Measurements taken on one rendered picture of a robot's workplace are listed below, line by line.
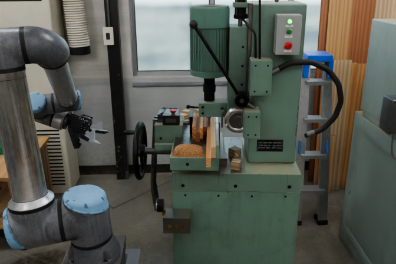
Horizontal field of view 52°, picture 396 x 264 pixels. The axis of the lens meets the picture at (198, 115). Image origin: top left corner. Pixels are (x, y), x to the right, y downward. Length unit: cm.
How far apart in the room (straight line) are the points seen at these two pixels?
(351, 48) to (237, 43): 169
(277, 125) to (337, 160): 156
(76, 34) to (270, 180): 186
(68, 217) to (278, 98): 99
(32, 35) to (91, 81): 205
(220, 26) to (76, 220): 96
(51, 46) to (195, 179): 87
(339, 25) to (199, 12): 169
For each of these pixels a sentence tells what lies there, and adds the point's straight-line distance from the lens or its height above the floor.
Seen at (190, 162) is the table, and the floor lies 88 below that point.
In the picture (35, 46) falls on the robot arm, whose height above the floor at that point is 143.
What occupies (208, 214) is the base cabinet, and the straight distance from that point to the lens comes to 193.
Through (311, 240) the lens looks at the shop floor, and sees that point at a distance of 286.
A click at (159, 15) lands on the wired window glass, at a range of 328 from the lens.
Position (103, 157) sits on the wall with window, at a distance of 357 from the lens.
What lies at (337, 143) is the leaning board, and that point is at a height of 40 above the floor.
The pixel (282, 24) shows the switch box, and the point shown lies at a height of 144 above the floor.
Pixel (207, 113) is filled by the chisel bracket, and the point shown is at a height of 102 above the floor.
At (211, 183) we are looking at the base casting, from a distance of 185.
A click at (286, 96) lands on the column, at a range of 184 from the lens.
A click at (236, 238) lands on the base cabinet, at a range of 201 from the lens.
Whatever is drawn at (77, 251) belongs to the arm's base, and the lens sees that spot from 158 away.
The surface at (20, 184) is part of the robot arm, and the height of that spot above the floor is 99.
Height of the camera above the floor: 163
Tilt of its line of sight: 19 degrees down
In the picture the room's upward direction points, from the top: straight up
